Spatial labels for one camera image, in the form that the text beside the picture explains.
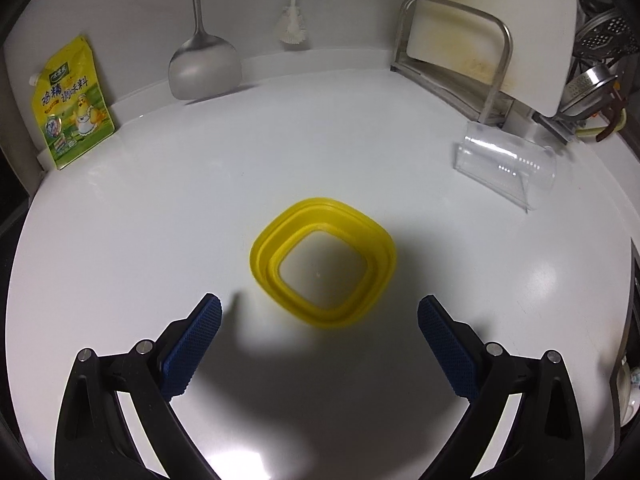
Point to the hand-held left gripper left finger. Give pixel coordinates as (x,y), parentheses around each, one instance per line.
(192,350)

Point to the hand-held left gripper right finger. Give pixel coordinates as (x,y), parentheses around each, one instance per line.
(447,350)

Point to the yellow plastic container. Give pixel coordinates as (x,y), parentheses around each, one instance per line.
(270,260)

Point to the white patterned cup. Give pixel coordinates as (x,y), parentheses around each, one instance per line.
(629,385)

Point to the clear plastic cup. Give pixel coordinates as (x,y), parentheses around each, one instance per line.
(505,165)

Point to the metal cutting board rack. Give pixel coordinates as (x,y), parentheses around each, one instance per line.
(440,85)

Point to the yellow seasoning pouch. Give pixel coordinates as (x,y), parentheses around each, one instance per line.
(72,105)

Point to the metal spatula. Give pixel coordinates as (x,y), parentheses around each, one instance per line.
(205,70)

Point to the yellow and brown utensil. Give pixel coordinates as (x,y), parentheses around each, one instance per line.
(612,120)

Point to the white cutting board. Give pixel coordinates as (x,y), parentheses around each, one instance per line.
(525,35)

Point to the white bottle brush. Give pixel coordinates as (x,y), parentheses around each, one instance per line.
(291,27)

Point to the perforated metal colander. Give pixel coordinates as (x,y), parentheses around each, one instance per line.
(610,35)

